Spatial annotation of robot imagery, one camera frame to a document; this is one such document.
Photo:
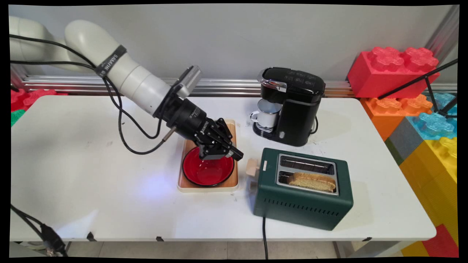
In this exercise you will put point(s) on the green toy brick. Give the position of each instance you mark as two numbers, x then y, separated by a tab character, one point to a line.
17	117

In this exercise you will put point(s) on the green two-slot toaster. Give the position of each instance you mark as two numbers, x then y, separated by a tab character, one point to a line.
303	208

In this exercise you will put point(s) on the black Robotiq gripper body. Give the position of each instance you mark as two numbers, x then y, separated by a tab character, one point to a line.
186	118

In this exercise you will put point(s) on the toasted bread slice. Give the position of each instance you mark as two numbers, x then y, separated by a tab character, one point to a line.
312	181

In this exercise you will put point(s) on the red studded toy brick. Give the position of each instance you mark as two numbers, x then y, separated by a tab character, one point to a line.
29	98

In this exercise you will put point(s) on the wooden tray with cream rim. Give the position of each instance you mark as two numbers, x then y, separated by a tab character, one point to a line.
231	182

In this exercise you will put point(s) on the red bowl with black rim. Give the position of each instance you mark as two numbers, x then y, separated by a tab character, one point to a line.
212	176

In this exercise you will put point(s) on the large red toy brick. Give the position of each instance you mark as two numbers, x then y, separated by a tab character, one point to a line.
384	76

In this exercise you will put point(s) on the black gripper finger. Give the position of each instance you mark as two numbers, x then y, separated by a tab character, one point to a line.
226	137
215	153

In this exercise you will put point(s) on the large yellow toy brick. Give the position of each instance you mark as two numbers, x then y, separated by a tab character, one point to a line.
435	182

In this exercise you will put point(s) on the slanted aluminium frame post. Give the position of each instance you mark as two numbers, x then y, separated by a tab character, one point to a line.
444	33

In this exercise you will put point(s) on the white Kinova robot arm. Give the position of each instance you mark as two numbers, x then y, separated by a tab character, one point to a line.
139	84

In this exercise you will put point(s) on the aluminium rail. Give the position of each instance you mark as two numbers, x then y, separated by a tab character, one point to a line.
226	87

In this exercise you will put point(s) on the beige toaster lever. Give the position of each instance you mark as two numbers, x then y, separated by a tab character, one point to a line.
252	168

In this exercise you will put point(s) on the white enamel mug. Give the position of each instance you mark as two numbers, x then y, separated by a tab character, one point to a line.
268	116

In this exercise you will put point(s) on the black coffee machine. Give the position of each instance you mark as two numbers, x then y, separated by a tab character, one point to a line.
298	109

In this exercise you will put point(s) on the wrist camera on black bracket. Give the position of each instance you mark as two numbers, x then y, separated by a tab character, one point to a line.
188	81

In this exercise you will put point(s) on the large blue toy brick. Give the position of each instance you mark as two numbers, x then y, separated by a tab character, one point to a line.
437	126

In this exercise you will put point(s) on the large orange toy brick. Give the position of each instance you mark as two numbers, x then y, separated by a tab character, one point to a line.
387	113

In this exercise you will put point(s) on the black tripod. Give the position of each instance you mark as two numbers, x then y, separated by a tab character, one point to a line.
413	80

